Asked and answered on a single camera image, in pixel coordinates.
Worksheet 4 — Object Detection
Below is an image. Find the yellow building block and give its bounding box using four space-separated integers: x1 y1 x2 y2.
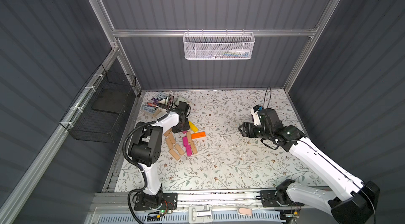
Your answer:
189 121 198 133

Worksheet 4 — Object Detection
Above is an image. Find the black wire mesh basket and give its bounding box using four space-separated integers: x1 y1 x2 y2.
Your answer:
60 66 138 144

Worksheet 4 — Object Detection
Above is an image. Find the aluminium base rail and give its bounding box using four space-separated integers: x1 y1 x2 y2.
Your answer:
83 187 330 224

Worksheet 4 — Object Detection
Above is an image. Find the white wire mesh basket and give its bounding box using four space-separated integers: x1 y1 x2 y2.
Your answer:
182 32 255 60

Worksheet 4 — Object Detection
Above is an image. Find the orange building block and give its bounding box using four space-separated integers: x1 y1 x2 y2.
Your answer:
191 132 206 139

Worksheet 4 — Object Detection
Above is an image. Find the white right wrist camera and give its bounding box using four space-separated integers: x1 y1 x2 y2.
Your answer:
251 105 263 126

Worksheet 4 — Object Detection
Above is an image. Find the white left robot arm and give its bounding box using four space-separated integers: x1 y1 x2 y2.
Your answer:
122 101 190 209

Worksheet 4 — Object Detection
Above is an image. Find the blue book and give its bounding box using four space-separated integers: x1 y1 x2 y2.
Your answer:
141 92 168 116

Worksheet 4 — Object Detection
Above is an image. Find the natural wooden block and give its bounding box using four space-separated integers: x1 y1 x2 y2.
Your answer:
169 149 181 161
166 138 173 150
174 144 185 156
190 141 198 154

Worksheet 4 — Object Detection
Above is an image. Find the white pen cup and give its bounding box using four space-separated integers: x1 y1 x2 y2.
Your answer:
157 95 174 111

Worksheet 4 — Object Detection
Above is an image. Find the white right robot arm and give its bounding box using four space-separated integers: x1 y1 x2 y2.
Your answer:
238 106 380 224

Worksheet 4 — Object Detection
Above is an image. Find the magenta building block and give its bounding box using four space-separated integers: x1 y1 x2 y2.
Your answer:
185 145 193 156
182 136 189 147

